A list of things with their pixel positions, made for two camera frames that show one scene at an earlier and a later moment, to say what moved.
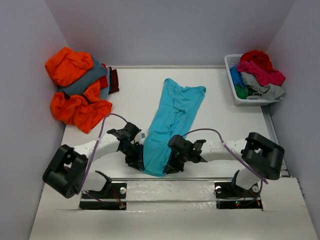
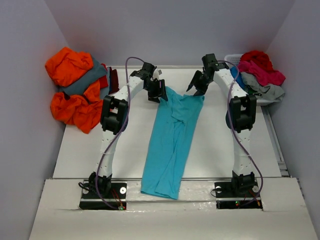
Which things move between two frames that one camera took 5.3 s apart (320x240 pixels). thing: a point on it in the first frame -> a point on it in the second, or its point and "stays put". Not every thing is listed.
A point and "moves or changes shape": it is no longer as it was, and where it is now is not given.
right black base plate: (229, 196) stays put
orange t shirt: (64, 65) stays put
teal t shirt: (175, 111) moves or changes shape
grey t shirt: (270, 92) stays put
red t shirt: (259, 58) stays put
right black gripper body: (176, 161) -> (202, 83)
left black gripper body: (133, 153) -> (153, 89)
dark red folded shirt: (113, 87) stays put
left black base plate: (116, 190) stays put
